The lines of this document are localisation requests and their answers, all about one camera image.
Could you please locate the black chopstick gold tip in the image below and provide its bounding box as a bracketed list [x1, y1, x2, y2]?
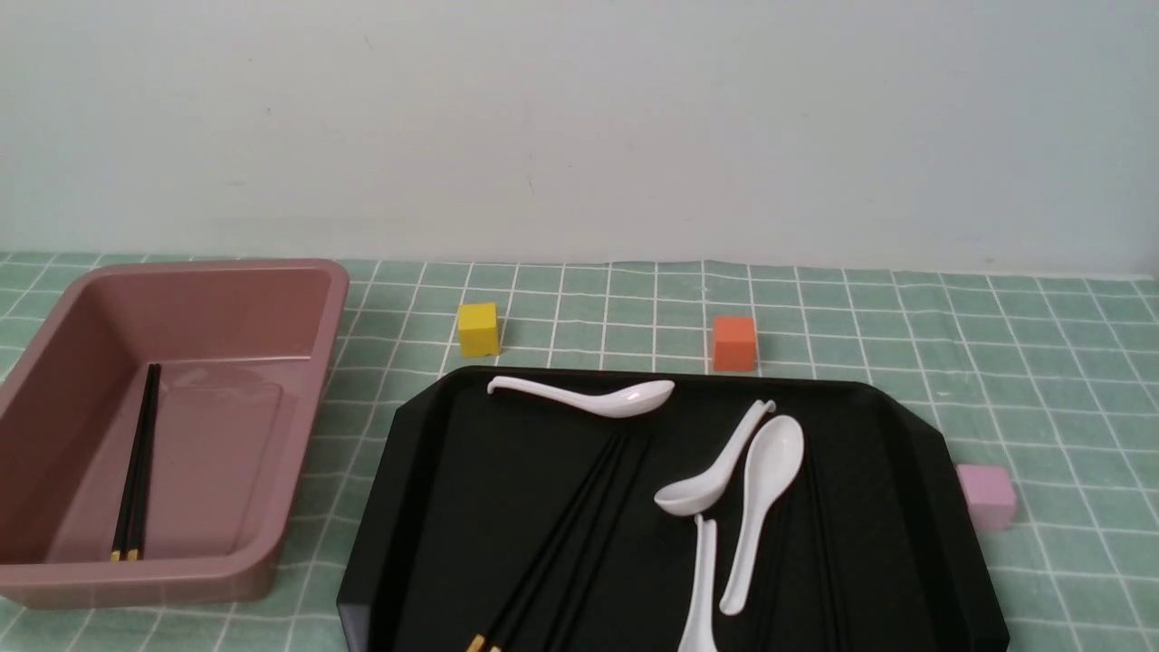
[502, 432, 654, 651]
[467, 433, 624, 651]

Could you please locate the white spoon top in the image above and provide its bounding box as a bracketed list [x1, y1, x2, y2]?
[487, 376, 675, 418]

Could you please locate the yellow cube block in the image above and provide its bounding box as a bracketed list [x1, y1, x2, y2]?
[458, 302, 501, 358]

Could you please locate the orange cube block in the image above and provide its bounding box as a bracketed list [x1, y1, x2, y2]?
[712, 315, 758, 374]

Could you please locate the white spoon middle curved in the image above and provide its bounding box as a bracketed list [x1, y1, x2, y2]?
[654, 400, 777, 517]

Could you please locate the white spoon right long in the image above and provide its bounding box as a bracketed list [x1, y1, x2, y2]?
[719, 413, 804, 616]

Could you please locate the white spoon bottom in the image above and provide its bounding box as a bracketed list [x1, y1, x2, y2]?
[677, 514, 719, 652]

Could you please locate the pink plastic bin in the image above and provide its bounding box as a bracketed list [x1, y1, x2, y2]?
[1, 259, 349, 609]

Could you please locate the black plastic tray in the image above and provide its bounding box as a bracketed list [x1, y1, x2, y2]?
[337, 366, 1011, 651]

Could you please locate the pink cube block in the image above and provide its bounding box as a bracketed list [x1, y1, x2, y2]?
[956, 464, 1018, 532]

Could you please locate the green checkered tablecloth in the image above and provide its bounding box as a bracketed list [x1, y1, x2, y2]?
[1, 259, 1158, 651]

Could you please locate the black chopstick in bin left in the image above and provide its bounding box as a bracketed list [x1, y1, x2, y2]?
[110, 362, 160, 562]

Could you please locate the black chopstick in bin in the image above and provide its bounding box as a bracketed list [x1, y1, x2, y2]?
[110, 362, 160, 562]
[123, 362, 162, 561]

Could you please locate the black chopstick in bin right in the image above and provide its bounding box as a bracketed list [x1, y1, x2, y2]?
[123, 362, 162, 561]

